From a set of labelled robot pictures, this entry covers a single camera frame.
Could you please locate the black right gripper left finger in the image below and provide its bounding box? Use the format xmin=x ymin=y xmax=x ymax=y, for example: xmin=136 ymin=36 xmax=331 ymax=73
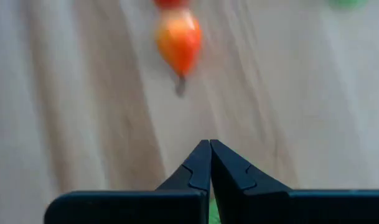
xmin=44 ymin=139 xmax=212 ymax=224

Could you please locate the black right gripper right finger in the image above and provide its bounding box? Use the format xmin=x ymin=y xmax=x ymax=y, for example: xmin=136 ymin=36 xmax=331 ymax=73
xmin=210 ymin=139 xmax=379 ymax=224

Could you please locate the small orange toy fruit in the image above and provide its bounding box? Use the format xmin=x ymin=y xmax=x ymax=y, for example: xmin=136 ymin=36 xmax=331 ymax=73
xmin=154 ymin=7 xmax=204 ymax=97

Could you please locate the round green toy fruit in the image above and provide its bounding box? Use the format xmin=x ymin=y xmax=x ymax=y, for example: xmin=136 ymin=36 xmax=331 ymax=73
xmin=327 ymin=0 xmax=369 ymax=12

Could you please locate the red toy strawberry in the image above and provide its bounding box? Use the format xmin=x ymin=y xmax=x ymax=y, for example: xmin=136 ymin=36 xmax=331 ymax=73
xmin=153 ymin=0 xmax=190 ymax=9

